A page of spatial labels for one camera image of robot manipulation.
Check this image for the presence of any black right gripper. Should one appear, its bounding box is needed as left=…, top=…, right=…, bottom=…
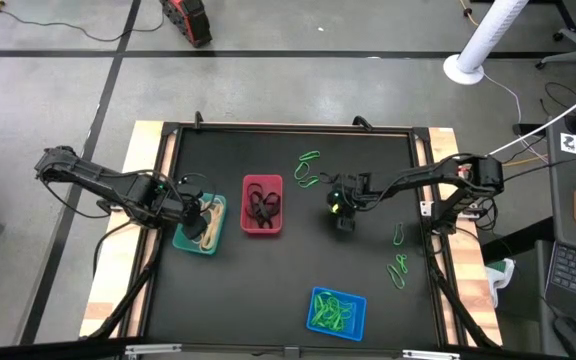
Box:
left=326, top=172, right=374, bottom=233

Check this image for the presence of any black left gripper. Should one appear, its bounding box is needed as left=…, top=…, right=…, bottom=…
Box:
left=165, top=184, right=210, bottom=242

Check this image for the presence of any tan rubber band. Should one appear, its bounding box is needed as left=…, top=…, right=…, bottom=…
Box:
left=201, top=196, right=227, bottom=251
left=200, top=212, right=222, bottom=251
left=197, top=219, right=219, bottom=253
left=198, top=197, right=224, bottom=236

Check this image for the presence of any teal plastic basket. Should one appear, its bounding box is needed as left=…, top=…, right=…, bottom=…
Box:
left=172, top=191, right=228, bottom=257

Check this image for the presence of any black rubber band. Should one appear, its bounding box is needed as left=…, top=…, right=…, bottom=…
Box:
left=247, top=189, right=282, bottom=226
left=245, top=197, right=282, bottom=230
left=245, top=182, right=282, bottom=221

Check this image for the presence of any red plastic basket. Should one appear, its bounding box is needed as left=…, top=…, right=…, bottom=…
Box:
left=239, top=173, right=285, bottom=236

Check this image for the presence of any blue plastic basket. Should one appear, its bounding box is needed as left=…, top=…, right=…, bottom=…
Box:
left=305, top=286, right=369, bottom=343

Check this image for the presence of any green white bag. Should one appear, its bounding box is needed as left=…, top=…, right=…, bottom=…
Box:
left=485, top=257, right=517, bottom=309

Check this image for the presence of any red black floor device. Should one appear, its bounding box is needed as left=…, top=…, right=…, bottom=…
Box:
left=159, top=0, right=214, bottom=49

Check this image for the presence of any black floor power strip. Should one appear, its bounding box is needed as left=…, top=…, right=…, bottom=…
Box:
left=512, top=122, right=547, bottom=138

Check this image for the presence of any black side desk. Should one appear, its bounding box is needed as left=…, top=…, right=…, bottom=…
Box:
left=542, top=117, right=576, bottom=360

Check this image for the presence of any white floor stand pole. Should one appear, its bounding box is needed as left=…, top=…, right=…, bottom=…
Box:
left=442, top=0, right=532, bottom=86

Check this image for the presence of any black computer mouse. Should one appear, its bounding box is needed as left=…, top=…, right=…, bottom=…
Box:
left=552, top=315, right=576, bottom=359

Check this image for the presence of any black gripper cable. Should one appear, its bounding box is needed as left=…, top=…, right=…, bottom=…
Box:
left=176, top=172, right=218, bottom=202

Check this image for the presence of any silver beam bracket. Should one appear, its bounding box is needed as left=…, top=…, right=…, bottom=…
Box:
left=401, top=349, right=462, bottom=360
left=124, top=342, right=183, bottom=359

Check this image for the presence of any black floor cable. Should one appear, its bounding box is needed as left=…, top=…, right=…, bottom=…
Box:
left=0, top=4, right=167, bottom=44

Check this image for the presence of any black overhead frame beam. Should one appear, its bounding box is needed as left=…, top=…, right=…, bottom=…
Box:
left=0, top=338, right=576, bottom=360

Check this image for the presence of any thick white cable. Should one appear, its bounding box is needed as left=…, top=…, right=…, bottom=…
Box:
left=487, top=79, right=576, bottom=157

